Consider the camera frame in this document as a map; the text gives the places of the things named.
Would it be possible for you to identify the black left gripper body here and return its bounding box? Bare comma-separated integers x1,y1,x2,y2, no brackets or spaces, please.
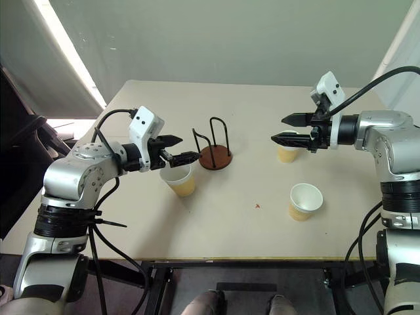
148,136,172,171

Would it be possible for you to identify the black flat plate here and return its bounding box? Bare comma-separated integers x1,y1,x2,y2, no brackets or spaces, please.
215,282,278,293

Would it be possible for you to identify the black zip tie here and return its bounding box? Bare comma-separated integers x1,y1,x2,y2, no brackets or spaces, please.
85,211,128,230

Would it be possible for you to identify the black chair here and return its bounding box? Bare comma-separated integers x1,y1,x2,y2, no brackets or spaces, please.
0,64,72,244

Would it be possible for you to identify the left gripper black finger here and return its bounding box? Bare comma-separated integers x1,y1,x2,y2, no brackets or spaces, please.
161,148,200,169
159,134,184,149

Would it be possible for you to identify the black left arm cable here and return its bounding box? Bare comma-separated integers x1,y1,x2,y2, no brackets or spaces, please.
87,108,152,315

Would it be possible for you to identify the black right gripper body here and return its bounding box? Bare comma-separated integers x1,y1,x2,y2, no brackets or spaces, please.
308,110,333,154

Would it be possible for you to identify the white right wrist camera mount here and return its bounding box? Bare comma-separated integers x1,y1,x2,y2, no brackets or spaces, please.
309,71,347,150

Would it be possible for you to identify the black metal table frame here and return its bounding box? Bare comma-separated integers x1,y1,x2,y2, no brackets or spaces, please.
87,258,389,315

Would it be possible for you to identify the yellow paper cup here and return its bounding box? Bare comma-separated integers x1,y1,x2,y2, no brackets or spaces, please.
287,182,324,222
158,163,197,198
276,130,301,164

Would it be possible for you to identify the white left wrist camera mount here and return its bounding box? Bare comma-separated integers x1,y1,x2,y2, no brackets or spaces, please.
128,105,165,173

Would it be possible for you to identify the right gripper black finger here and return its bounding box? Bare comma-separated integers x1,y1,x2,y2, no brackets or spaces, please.
280,112,316,128
270,131,312,148

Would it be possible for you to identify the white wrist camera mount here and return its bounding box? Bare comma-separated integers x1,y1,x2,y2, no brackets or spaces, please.
309,71,347,150
128,105,165,173

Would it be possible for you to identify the brown cup holder wire stand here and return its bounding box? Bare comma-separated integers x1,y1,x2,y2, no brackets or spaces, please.
191,116,234,171

